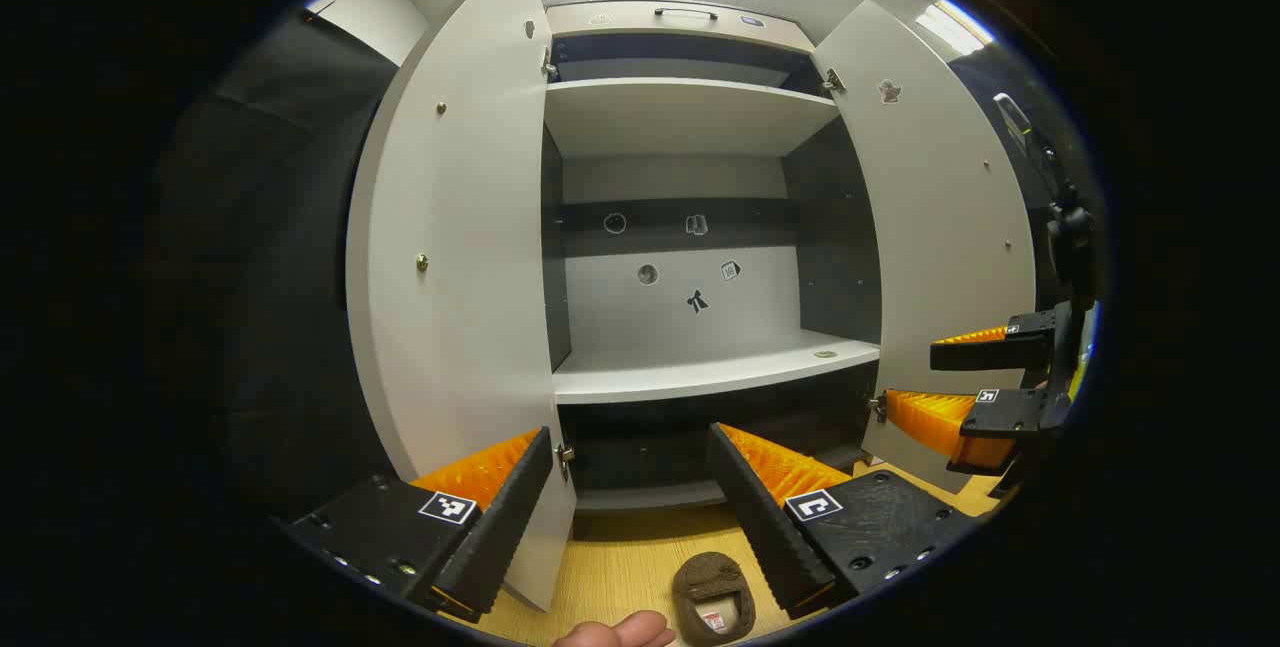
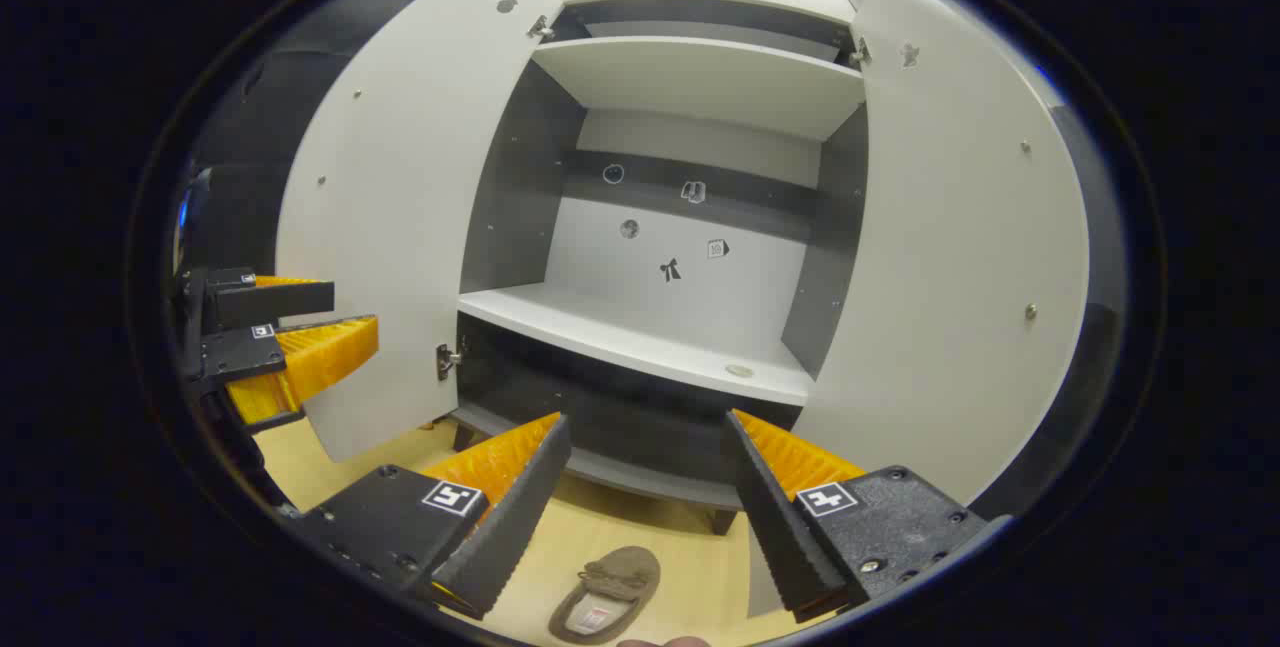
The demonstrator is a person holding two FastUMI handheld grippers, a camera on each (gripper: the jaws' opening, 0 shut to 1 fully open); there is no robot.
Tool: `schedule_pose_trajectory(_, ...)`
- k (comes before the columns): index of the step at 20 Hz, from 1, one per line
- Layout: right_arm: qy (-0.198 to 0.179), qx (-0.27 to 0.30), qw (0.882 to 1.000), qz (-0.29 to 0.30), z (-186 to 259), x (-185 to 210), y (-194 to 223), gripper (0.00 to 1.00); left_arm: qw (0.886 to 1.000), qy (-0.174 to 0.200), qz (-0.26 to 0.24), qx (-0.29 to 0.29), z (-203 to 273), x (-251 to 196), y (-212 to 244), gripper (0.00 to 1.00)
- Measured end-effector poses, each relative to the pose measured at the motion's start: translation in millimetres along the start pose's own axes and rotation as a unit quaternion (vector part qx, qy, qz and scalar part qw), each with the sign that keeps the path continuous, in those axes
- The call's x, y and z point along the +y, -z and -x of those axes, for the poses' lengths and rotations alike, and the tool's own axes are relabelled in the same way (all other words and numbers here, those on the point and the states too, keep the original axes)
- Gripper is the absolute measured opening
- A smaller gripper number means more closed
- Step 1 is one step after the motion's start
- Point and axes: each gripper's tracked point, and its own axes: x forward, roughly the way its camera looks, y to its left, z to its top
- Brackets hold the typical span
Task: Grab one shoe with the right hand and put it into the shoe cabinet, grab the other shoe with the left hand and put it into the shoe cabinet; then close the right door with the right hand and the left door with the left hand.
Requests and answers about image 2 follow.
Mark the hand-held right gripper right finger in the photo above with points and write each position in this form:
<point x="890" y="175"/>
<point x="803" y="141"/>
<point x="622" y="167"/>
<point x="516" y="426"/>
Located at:
<point x="775" y="527"/>

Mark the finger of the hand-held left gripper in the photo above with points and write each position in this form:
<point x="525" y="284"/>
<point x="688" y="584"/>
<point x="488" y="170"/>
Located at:
<point x="270" y="302"/>
<point x="240" y="352"/>

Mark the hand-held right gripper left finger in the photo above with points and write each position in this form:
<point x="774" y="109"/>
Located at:
<point x="520" y="517"/>

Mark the brown fuzzy shoe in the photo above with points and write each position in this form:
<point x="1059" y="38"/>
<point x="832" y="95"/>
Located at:
<point x="605" y="592"/>

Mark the white shoe cabinet door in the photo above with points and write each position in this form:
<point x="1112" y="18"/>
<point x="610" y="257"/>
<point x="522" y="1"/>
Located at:
<point x="400" y="227"/>
<point x="950" y="277"/>

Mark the white shoe cabinet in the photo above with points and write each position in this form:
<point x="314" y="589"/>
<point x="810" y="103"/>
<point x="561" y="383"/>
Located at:
<point x="640" y="327"/>

